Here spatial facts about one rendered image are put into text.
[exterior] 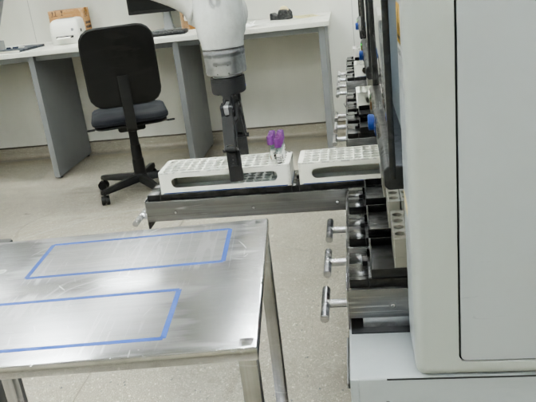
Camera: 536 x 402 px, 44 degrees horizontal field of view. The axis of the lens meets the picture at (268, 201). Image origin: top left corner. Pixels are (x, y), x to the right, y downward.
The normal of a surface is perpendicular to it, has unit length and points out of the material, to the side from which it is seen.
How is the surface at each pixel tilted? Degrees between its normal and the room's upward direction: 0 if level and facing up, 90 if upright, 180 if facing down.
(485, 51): 90
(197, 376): 0
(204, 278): 0
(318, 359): 0
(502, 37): 90
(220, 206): 90
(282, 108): 90
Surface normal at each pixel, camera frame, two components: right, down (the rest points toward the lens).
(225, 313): -0.11, -0.93
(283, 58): -0.11, 0.35
